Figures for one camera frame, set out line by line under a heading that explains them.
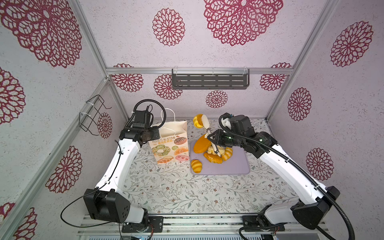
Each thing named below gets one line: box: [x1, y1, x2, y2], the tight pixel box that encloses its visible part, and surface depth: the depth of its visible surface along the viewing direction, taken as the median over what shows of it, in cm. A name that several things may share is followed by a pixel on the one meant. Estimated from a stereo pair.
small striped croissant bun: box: [191, 159, 203, 174], surface depth 93 cm
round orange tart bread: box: [193, 113, 204, 129], surface depth 76 cm
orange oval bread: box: [203, 152, 223, 164], surface depth 94 cm
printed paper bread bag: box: [148, 108, 190, 165], surface depth 85 cm
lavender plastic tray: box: [190, 141, 250, 175], surface depth 96 cm
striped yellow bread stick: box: [222, 147, 234, 161], surface depth 98 cm
